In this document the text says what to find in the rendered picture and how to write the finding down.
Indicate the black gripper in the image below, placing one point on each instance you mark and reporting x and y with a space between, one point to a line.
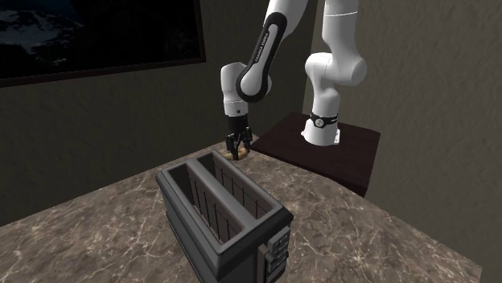
237 125

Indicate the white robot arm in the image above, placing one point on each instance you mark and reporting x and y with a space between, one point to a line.
334 70

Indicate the tan bread piece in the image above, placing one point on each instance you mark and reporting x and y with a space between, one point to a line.
242 153

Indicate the dark grey two-slot toaster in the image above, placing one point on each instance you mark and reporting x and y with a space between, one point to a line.
219 219

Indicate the dark red robot stand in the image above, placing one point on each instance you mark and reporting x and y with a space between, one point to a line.
337 156

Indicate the dark framed wall picture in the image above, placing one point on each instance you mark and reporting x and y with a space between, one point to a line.
94 35

